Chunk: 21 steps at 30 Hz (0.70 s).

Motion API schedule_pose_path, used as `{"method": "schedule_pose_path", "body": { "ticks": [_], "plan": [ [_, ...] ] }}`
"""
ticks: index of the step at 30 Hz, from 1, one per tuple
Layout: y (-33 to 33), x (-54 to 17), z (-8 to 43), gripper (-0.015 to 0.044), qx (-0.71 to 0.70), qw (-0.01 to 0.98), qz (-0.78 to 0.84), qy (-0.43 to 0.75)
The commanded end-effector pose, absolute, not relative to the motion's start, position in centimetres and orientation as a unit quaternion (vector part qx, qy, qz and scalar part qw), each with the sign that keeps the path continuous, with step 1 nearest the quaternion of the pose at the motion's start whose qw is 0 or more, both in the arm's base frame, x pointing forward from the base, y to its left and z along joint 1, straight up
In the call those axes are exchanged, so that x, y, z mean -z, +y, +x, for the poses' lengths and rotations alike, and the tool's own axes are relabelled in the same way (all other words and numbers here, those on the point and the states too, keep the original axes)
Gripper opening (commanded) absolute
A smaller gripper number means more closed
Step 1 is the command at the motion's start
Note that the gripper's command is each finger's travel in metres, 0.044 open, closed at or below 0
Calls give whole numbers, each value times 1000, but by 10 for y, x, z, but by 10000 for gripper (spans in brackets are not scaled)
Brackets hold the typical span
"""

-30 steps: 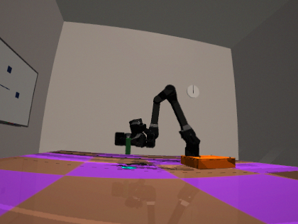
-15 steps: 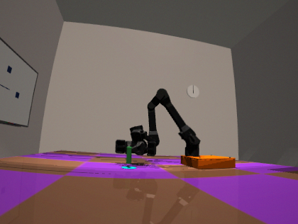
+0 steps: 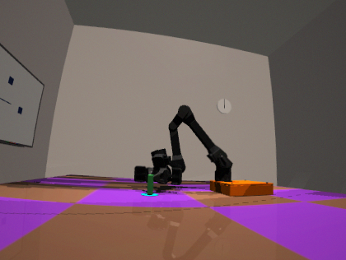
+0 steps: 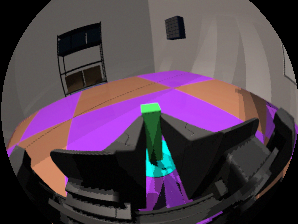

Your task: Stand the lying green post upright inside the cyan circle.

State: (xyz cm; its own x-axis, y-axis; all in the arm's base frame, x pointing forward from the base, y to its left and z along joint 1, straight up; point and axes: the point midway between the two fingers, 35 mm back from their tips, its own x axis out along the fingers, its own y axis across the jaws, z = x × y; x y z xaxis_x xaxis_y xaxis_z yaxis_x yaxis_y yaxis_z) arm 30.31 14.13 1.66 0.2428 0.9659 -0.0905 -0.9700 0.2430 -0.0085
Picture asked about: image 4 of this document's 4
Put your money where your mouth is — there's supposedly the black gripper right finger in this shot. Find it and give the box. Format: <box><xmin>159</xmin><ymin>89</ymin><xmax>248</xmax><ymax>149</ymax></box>
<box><xmin>161</xmin><ymin>113</ymin><xmax>259</xmax><ymax>200</ymax></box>

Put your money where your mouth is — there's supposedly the green rectangular post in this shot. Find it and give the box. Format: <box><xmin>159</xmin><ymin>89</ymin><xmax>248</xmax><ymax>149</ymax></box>
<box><xmin>141</xmin><ymin>103</ymin><xmax>164</xmax><ymax>163</ymax></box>

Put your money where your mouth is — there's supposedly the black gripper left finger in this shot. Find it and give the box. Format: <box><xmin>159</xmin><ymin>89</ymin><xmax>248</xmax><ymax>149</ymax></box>
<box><xmin>51</xmin><ymin>116</ymin><xmax>146</xmax><ymax>209</ymax></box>

